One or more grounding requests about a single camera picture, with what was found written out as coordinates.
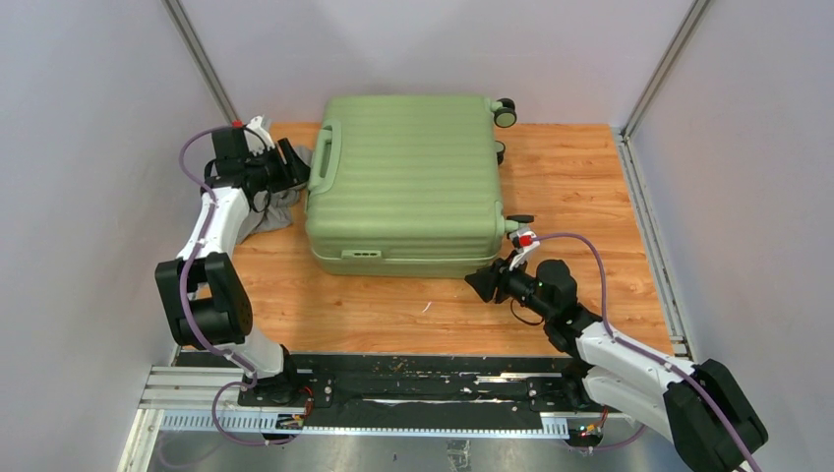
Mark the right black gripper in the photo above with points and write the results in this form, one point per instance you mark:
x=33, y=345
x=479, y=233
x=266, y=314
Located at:
x=488, y=279

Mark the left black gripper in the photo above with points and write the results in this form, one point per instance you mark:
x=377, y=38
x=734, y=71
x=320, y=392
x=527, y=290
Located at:
x=294, y=172

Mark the green suitcase wheel lid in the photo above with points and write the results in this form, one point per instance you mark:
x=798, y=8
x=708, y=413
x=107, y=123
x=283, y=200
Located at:
x=514, y=222

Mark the green suitcase blue lining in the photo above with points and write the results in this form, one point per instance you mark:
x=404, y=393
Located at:
x=405, y=185

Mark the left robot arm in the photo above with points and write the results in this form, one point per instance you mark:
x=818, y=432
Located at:
x=203, y=297

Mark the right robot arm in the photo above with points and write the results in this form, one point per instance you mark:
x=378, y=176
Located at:
x=698, y=407

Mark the crumpled grey-green cloth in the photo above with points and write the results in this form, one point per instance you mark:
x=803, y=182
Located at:
x=270, y=212

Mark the green suitcase wheel middle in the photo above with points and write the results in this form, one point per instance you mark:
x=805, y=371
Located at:
x=500, y=149

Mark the green suitcase wheel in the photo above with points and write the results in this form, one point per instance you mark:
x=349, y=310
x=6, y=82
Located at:
x=504, y=112
x=500, y=149

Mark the green suitcase wheel rear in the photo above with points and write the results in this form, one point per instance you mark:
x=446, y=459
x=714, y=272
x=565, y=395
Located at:
x=504, y=112

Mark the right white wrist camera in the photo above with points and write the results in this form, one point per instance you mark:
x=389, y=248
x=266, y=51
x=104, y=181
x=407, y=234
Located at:
x=524, y=242

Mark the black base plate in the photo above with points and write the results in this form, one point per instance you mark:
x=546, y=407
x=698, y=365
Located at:
x=433, y=392

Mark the aluminium frame rail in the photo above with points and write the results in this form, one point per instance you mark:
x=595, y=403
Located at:
x=199, y=393

